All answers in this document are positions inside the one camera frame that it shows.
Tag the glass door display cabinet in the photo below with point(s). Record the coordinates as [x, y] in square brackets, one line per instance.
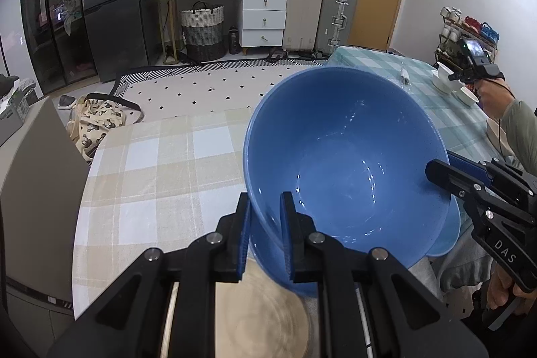
[54, 5]

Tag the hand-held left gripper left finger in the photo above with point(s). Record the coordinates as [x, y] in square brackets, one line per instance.
[242, 244]

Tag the black bottle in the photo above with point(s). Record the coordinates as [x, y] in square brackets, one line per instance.
[234, 41]

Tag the cream round plate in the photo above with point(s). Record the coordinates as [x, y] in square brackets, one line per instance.
[260, 316]

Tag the small white bowl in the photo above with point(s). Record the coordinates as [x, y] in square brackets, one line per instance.
[466, 96]
[442, 77]

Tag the patterned tote bag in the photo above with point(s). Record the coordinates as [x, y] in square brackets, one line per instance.
[98, 123]

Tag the silver suitcase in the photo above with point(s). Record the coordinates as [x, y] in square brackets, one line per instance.
[335, 18]

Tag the shoe rack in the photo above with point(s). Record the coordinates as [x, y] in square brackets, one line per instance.
[470, 26]

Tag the beige checked tablecloth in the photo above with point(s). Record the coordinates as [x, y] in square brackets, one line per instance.
[147, 182]

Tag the grey slipper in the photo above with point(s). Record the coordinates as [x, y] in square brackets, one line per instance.
[67, 101]

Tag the beige suitcase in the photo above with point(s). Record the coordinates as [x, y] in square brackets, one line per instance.
[302, 14]

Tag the white dresser with drawers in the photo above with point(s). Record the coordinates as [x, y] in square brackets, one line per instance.
[264, 14]

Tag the woven laundry basket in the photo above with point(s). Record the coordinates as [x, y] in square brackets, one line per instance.
[203, 35]

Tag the grey cardboard box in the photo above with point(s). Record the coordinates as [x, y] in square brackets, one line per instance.
[10, 123]

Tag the another person's forearm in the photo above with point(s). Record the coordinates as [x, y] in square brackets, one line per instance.
[520, 135]

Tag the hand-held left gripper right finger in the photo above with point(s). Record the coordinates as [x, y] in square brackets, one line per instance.
[287, 240]

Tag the person's grey clothing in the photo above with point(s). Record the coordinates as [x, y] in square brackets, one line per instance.
[461, 274]

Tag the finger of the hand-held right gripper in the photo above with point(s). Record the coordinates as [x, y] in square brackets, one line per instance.
[470, 166]
[451, 177]

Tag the person's right hand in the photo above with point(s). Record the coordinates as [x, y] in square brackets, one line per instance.
[501, 291]

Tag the teal checked tablecloth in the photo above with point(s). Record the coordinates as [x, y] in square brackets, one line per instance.
[377, 60]

